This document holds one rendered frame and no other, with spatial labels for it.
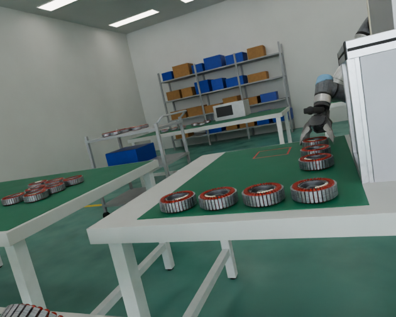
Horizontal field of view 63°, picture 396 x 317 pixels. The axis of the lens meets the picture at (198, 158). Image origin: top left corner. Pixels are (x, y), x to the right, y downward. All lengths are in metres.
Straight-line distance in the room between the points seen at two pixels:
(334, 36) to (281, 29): 1.15
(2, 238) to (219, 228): 0.80
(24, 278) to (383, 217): 1.18
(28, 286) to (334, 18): 7.65
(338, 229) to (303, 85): 7.37
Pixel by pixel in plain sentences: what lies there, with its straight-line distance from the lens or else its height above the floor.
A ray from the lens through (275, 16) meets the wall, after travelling 8.25.
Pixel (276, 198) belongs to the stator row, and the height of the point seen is 0.77.
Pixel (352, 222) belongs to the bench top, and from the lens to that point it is 0.77.
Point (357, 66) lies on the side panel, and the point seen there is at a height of 1.05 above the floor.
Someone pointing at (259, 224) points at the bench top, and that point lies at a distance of 0.78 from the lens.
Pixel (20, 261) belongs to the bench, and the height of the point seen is 0.62.
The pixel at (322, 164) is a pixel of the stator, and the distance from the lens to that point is 1.12.
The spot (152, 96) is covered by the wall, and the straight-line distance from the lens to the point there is 9.20.
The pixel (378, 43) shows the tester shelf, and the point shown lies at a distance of 0.92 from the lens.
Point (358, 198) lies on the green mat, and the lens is 0.85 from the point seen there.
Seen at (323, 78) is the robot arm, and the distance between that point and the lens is 1.65.
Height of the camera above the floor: 1.04
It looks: 9 degrees down
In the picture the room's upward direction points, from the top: 12 degrees counter-clockwise
